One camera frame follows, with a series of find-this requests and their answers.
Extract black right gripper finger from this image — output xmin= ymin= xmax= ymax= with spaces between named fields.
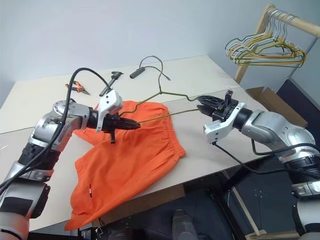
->
xmin=196 ymin=104 xmax=217 ymax=118
xmin=197 ymin=94 xmax=223 ymax=107

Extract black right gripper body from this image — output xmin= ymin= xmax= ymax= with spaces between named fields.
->
xmin=211 ymin=90 xmax=240 ymax=123

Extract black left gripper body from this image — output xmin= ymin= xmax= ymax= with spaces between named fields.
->
xmin=101 ymin=113 xmax=124 ymax=146

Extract orange shorts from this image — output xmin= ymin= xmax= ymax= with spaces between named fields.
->
xmin=64 ymin=100 xmax=187 ymax=231

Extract olive green wire hanger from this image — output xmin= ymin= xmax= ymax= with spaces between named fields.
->
xmin=119 ymin=55 xmax=202 ymax=125

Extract black caliper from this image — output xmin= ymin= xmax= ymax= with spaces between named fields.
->
xmin=99 ymin=71 xmax=124 ymax=98

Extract brown cardboard box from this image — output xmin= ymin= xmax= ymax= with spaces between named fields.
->
xmin=246 ymin=86 xmax=308 ymax=128

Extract dark grey cabinet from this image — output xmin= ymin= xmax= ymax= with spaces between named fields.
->
xmin=276 ymin=77 xmax=320 ymax=131

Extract thin wooden slat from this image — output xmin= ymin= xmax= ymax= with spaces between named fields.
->
xmin=231 ymin=186 xmax=270 ymax=237

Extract dark grey rounded shape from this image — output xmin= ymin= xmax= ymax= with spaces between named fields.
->
xmin=171 ymin=208 xmax=199 ymax=240
xmin=104 ymin=224 xmax=133 ymax=240

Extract black table leg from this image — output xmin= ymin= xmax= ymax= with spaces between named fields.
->
xmin=77 ymin=223 xmax=106 ymax=240

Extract light wooden clothes rack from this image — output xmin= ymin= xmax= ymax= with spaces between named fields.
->
xmin=233 ymin=3 xmax=320 ymax=85

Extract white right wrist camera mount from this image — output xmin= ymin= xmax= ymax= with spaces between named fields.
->
xmin=202 ymin=102 xmax=248 ymax=146

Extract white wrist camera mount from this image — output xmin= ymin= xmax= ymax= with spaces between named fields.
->
xmin=95 ymin=90 xmax=124 ymax=133
xmin=202 ymin=102 xmax=248 ymax=146

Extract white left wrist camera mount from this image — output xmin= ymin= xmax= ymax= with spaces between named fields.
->
xmin=95 ymin=90 xmax=124 ymax=133

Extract orange handled pliers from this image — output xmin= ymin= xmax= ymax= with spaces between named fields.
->
xmin=64 ymin=81 xmax=91 ymax=96

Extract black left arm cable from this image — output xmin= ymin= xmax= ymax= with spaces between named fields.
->
xmin=0 ymin=67 xmax=115 ymax=193

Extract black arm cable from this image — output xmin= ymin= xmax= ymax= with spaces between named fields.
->
xmin=211 ymin=138 xmax=320 ymax=176
xmin=0 ymin=67 xmax=115 ymax=193

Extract black USB hub with cable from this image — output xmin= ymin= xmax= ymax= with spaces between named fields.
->
xmin=129 ymin=65 xmax=172 ymax=82

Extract white wire hanger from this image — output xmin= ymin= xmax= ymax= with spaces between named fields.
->
xmin=224 ymin=9 xmax=293 ymax=61

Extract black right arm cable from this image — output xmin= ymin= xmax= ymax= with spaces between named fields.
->
xmin=211 ymin=138 xmax=320 ymax=176

